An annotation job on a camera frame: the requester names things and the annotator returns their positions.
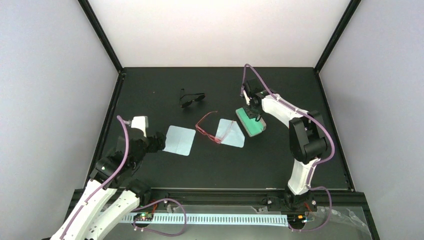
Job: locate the right controller circuit board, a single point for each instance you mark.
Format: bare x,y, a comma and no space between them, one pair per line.
301,218

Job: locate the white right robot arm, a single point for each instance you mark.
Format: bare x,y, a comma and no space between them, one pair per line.
307,138

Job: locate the light blue cleaning cloth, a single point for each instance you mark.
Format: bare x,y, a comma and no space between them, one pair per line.
179,140
229,133

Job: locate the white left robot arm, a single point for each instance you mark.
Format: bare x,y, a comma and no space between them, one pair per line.
112,191

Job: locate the white slotted cable duct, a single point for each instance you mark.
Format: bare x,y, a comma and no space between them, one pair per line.
212,219

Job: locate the black right frame post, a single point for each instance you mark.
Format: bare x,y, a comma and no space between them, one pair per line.
337,33

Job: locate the left controller circuit board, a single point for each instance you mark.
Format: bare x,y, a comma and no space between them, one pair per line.
143,217

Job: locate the controller circuit board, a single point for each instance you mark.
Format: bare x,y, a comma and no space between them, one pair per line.
301,218
143,217

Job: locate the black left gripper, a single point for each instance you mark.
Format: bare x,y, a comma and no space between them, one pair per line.
155,146

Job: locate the grey felt glasses case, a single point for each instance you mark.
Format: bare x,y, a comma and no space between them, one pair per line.
252,126

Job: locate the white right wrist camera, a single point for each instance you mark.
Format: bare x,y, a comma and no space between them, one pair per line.
244,94

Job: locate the black round sunglasses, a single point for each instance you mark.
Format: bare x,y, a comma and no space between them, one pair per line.
186,99

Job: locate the black frame post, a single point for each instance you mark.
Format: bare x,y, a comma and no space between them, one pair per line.
337,33
97,27

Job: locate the black left frame post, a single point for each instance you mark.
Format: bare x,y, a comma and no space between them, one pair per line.
97,27

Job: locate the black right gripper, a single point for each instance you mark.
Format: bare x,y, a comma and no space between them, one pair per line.
252,114

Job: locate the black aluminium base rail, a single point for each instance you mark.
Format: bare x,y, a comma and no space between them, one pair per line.
272,199

